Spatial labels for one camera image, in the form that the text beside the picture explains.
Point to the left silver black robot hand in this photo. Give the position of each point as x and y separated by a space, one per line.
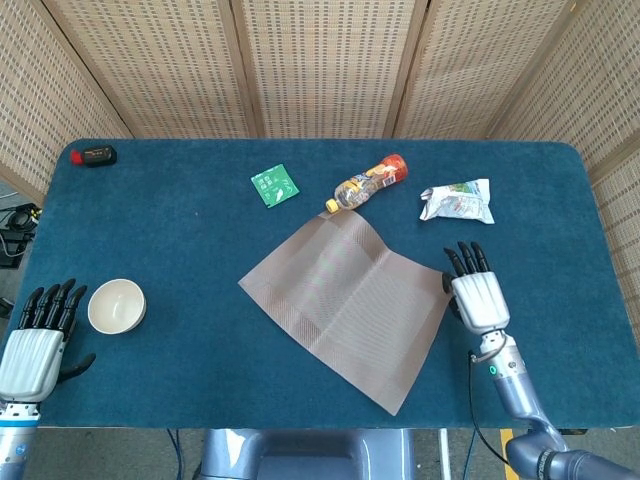
30 360

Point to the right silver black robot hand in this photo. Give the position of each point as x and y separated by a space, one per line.
480 300

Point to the white round bowl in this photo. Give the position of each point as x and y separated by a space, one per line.
117 307

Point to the grey woven placemat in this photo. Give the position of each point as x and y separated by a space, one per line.
350 310

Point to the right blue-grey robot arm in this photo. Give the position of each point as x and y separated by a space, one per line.
520 400

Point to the crumpled white snack bag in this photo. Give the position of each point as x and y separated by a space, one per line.
457 202

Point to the clear bottle yellow cap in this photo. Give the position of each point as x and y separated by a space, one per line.
365 185

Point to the blue carpet table cover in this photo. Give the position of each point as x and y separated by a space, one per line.
175 240

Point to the black device with red tip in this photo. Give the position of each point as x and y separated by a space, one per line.
97 155

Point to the blue-grey robot torso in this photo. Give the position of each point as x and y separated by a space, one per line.
310 457

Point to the green sachet packet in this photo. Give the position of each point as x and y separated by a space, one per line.
274 186

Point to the woven wooden folding screen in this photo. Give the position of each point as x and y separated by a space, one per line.
325 65

